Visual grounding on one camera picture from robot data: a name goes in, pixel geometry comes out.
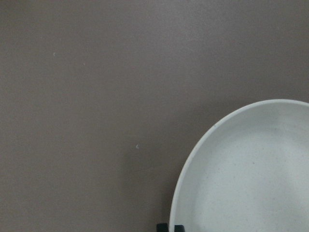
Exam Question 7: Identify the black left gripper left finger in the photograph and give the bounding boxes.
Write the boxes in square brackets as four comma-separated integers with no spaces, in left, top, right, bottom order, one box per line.
[156,223,169,232]

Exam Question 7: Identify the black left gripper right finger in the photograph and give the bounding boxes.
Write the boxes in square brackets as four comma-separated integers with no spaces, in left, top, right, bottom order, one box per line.
[174,225,185,232]

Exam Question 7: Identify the cream round plate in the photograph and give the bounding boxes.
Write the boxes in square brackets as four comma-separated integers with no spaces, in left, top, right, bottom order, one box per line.
[169,100,309,232]

